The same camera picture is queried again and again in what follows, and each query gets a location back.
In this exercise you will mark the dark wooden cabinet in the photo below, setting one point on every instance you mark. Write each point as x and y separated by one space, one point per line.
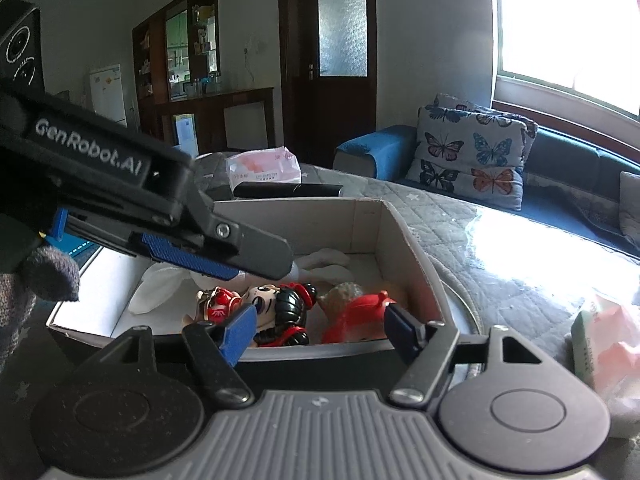
155 110

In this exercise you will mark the grey quilted star table cover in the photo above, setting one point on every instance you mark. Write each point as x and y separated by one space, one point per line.
450 220

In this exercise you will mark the person's left hand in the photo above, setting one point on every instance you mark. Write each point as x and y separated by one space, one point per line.
50 275

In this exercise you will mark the beige sheep toy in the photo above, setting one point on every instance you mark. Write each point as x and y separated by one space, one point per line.
345 292

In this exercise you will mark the grey pillow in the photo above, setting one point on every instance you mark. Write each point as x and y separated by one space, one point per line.
631 210

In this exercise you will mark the long black object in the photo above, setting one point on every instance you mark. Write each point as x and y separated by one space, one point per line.
290 190

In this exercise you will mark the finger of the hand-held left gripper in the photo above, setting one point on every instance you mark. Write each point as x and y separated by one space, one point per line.
260 255
190 260

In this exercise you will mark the blue sofa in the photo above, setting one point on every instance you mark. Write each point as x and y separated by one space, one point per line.
380 150

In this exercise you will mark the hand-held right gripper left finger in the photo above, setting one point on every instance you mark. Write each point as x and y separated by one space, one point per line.
240 329

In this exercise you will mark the red black figure doll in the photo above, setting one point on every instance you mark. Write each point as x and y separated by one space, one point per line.
265 300

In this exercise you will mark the dark wooden door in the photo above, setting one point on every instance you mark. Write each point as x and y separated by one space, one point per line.
300 110

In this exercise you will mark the green white tissue pack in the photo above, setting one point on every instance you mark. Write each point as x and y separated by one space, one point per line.
610 355

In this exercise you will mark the grey cardboard box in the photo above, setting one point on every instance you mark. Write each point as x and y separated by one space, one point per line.
370 230

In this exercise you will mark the red plastic toy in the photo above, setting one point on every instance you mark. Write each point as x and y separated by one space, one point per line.
360 320

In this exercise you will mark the white fridge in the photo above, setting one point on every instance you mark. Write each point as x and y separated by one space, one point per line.
107 95

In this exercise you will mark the window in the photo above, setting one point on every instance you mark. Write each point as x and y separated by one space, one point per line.
575 25

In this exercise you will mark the white plush doll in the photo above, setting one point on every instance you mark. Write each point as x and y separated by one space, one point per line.
160 285

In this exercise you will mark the butterfly print pillow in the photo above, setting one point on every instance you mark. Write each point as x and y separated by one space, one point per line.
465 160

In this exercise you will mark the white blue box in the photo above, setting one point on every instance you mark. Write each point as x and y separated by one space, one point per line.
185 135

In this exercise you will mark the pink tissue pack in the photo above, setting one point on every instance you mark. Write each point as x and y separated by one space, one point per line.
262 170

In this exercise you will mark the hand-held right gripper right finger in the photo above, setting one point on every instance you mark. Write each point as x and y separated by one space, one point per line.
400 329

